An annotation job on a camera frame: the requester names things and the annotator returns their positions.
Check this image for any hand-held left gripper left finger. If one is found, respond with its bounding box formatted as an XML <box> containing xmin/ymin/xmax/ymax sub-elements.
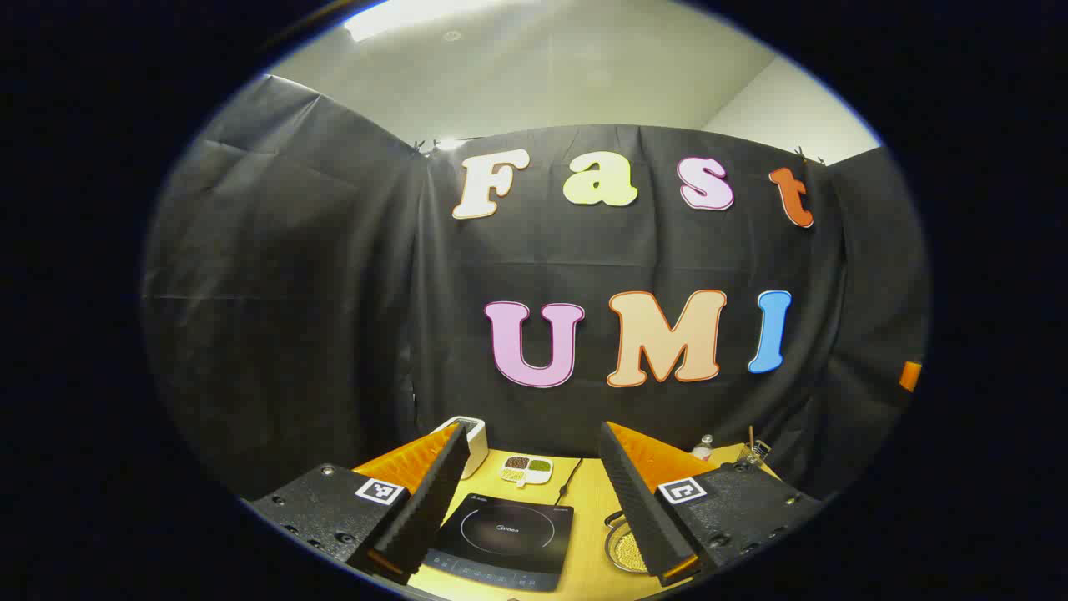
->
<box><xmin>249</xmin><ymin>422</ymin><xmax>472</xmax><ymax>585</ymax></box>

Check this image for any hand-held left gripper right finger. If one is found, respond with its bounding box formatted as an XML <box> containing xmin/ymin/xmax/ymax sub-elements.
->
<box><xmin>597</xmin><ymin>421</ymin><xmax>823</xmax><ymax>588</ymax></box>

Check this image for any pile of yellow soybeans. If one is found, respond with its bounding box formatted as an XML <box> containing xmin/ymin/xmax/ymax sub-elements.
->
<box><xmin>613</xmin><ymin>530</ymin><xmax>650</xmax><ymax>573</ymax></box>

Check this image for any stainless steel pot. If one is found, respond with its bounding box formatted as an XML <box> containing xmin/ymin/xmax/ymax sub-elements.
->
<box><xmin>602</xmin><ymin>509</ymin><xmax>652</xmax><ymax>575</ymax></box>

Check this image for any black induction cooktop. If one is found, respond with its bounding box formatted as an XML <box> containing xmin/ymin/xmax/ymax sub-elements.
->
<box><xmin>421</xmin><ymin>492</ymin><xmax>575</xmax><ymax>593</ymax></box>

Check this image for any white toaster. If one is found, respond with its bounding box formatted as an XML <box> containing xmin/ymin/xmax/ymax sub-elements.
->
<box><xmin>442</xmin><ymin>415</ymin><xmax>490</xmax><ymax>481</ymax></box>

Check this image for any white divided bean dish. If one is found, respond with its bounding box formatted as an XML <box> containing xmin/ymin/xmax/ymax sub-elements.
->
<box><xmin>499</xmin><ymin>455</ymin><xmax>554</xmax><ymax>487</ymax></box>

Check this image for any black power cable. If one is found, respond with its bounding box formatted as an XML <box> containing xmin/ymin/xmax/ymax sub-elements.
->
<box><xmin>555</xmin><ymin>457</ymin><xmax>583</xmax><ymax>506</ymax></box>

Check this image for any wire mesh holder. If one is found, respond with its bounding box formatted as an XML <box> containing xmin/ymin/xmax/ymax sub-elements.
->
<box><xmin>734</xmin><ymin>426</ymin><xmax>773</xmax><ymax>468</ymax></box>

